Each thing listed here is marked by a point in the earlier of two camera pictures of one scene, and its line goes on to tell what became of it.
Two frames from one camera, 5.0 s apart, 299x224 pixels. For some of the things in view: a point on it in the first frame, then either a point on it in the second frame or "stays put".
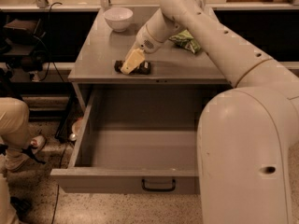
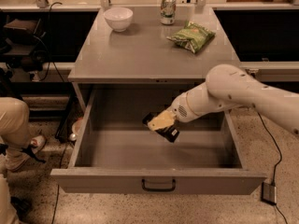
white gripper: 146,42 to 179,110
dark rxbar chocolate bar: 143,69 to 171,133
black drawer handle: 145,189 stays put
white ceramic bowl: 118,19 stays put
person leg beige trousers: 14,132 stays put
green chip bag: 185,39 stays put
